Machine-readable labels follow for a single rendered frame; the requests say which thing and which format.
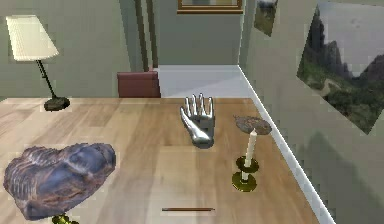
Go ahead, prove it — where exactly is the dark brown door frame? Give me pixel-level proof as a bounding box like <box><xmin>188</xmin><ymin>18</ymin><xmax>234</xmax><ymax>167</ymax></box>
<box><xmin>134</xmin><ymin>0</ymin><xmax>160</xmax><ymax>72</ymax></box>

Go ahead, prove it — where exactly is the white shade table lamp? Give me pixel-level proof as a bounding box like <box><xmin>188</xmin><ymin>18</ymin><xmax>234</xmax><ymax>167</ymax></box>
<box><xmin>5</xmin><ymin>14</ymin><xmax>71</xmax><ymax>113</ymax></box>

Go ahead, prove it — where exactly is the white candle brass holder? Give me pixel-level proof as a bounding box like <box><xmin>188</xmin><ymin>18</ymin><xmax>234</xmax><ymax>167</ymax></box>
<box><xmin>231</xmin><ymin>128</ymin><xmax>260</xmax><ymax>193</ymax></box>

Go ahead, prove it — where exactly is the small mountain landscape picture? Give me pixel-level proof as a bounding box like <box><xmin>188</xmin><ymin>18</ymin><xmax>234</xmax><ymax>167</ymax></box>
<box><xmin>253</xmin><ymin>0</ymin><xmax>279</xmax><ymax>38</ymax></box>

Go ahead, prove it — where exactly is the wood framed wall picture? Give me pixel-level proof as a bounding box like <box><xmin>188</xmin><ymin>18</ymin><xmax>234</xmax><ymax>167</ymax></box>
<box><xmin>176</xmin><ymin>0</ymin><xmax>244</xmax><ymax>15</ymax></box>

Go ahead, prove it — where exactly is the silver hand statue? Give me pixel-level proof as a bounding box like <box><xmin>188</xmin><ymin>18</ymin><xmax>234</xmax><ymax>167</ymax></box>
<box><xmin>179</xmin><ymin>93</ymin><xmax>216</xmax><ymax>150</ymax></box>

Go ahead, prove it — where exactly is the thin brown pencil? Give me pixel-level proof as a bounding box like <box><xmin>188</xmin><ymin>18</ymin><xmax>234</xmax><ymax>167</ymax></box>
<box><xmin>161</xmin><ymin>207</ymin><xmax>216</xmax><ymax>213</ymax></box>

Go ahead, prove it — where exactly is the large mountain landscape picture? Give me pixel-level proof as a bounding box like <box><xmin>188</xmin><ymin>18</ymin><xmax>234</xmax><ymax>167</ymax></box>
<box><xmin>296</xmin><ymin>1</ymin><xmax>384</xmax><ymax>136</ymax></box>

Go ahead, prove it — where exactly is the blue grey rock statue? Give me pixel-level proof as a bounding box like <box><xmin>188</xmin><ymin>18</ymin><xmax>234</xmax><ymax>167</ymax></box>
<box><xmin>2</xmin><ymin>142</ymin><xmax>117</xmax><ymax>224</ymax></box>

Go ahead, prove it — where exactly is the brown flat round dish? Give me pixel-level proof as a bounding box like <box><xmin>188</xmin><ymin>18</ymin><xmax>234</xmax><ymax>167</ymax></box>
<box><xmin>233</xmin><ymin>114</ymin><xmax>273</xmax><ymax>136</ymax></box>

